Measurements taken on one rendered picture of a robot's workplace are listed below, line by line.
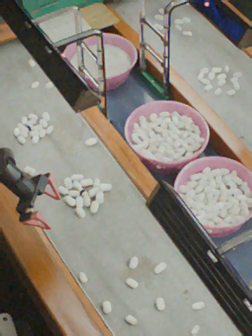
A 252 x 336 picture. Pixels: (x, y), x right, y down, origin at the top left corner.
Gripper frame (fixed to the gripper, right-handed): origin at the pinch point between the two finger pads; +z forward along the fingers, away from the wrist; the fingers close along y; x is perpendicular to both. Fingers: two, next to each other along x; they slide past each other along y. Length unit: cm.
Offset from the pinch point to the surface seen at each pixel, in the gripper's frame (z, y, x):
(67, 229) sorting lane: 13.7, -7.0, -10.3
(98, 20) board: 2, -100, -19
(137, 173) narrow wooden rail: 21.5, -28.7, 3.2
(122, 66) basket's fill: 14, -79, -11
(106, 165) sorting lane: 17.0, -31.9, -6.2
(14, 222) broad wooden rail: 2.1, -4.2, -20.4
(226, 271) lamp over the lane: 14, 22, 49
